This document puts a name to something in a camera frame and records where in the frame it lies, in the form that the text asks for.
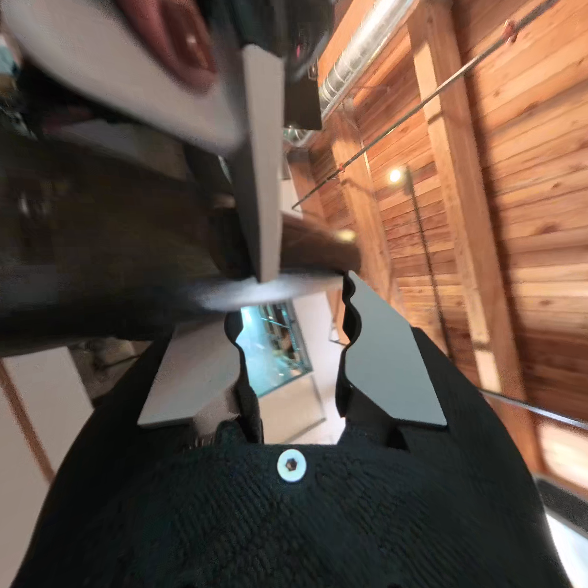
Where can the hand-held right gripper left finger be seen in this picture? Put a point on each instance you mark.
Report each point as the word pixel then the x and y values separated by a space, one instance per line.
pixel 188 372

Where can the silver ceiling duct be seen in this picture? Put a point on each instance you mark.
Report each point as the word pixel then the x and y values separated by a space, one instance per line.
pixel 363 50

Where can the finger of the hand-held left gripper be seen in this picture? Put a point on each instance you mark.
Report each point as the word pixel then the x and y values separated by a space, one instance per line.
pixel 266 160
pixel 92 59

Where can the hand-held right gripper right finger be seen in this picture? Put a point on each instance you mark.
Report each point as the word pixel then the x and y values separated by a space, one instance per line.
pixel 390 367

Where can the glass wall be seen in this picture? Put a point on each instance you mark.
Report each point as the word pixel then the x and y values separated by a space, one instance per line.
pixel 275 349

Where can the black cylindrical webcam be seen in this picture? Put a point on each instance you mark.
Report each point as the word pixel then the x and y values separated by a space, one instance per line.
pixel 115 229

